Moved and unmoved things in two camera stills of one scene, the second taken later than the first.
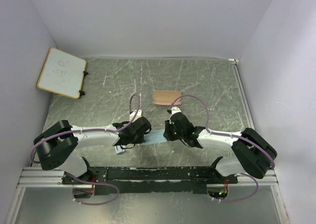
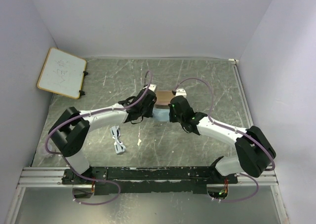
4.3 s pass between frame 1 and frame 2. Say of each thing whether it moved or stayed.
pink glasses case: stayed
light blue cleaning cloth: moved
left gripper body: moved
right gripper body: moved
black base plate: stayed
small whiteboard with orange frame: stayed
